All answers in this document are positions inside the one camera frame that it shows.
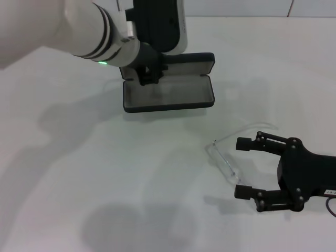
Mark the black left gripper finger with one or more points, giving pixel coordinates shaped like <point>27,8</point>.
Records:
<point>145,81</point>
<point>156,78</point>

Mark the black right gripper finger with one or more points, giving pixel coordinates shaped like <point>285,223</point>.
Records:
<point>242,144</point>
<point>242,191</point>

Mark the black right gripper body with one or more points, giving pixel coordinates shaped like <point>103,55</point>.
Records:
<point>302,173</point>

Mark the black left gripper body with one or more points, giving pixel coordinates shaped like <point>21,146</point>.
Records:
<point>149,63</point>

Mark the clear white glasses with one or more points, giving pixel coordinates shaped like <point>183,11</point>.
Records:
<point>220,157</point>

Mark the black glasses case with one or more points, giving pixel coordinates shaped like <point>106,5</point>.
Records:
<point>183,97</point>

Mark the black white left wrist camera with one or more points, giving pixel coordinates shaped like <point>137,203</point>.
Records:
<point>157,23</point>

